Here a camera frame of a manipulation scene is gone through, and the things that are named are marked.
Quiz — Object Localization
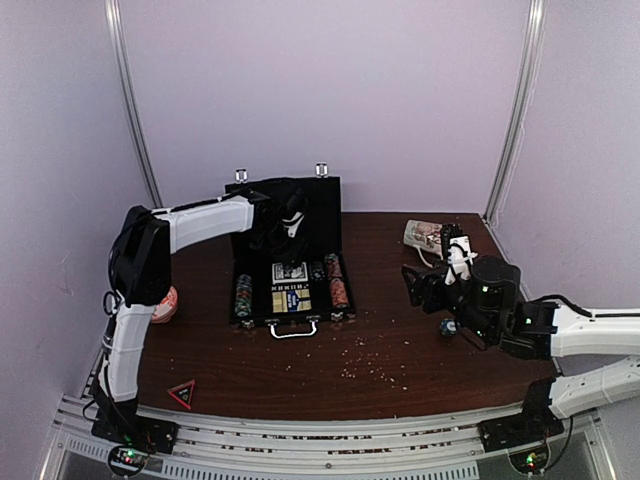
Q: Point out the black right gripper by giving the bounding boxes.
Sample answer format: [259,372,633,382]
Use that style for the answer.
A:
[402,259,496,344]

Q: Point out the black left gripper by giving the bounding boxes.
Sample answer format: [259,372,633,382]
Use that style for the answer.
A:
[256,222,307,269]

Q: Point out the green poker chip stack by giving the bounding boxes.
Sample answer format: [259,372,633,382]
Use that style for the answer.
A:
[439,318,459,338]

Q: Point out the blue white playing card box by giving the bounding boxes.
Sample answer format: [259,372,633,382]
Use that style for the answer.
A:
[271,262,309,285]

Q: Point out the dark poker chip stack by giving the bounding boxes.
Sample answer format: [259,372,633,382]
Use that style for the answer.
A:
[309,261,325,282]

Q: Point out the red black poker chip stack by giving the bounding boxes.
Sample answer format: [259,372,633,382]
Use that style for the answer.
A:
[324,253,349,308]

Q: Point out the red triangle marker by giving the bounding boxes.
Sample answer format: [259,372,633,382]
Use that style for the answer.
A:
[167,379,196,410]

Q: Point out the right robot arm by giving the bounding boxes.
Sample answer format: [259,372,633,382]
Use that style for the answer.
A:
[402,256,639,451]

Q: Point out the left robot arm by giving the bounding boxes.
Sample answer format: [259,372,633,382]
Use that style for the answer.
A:
[92,187,307,454]

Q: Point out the black poker set case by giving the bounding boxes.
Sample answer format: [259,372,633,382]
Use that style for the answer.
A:
[225,163,356,339]

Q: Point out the white mug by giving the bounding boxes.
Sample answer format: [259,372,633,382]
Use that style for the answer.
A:
[403,220,444,268]

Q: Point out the multicolour poker chip row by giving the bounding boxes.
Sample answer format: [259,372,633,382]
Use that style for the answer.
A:
[234,274,252,317]

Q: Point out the red white patterned bowl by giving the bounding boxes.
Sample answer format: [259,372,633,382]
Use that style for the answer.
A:
[151,286,178,324]

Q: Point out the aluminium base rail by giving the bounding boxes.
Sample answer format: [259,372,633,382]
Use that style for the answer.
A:
[35,396,621,479]

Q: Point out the aluminium frame post left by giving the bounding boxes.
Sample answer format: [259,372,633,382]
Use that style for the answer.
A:
[104,0,163,208]

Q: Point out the aluminium frame post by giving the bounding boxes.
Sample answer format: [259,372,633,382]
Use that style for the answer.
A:
[104,0,163,208]
[483,0,547,227]

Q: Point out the aluminium frame post right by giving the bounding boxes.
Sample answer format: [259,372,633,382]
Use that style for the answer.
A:
[483,0,547,227]

